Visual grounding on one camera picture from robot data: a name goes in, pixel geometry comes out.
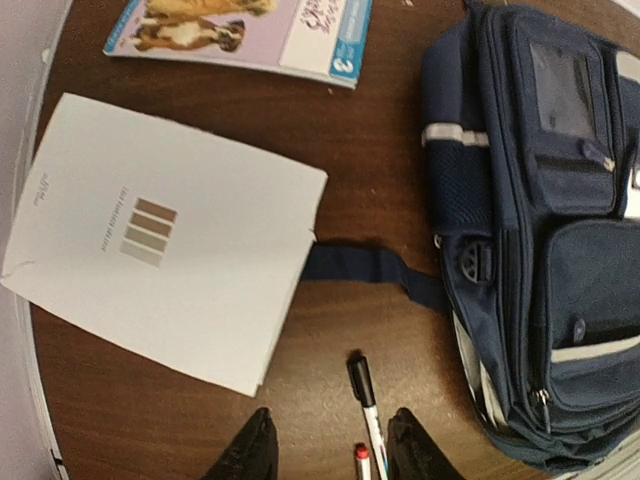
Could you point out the white paperback book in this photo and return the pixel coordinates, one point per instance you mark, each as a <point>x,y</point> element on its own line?
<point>171,242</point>

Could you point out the dog cover workbook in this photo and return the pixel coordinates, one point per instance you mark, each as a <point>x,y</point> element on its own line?
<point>320,40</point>

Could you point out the red marker pen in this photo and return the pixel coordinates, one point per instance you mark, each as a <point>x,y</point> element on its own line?
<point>362,462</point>

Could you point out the black marker pen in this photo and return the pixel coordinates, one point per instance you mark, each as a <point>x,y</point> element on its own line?
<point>362,385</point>

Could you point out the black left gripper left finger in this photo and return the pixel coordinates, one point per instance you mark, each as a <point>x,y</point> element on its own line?
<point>252,453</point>

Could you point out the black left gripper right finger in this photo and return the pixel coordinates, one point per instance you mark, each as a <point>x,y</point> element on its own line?
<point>413,454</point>

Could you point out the navy blue student backpack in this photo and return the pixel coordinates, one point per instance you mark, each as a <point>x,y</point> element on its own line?
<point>530,134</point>

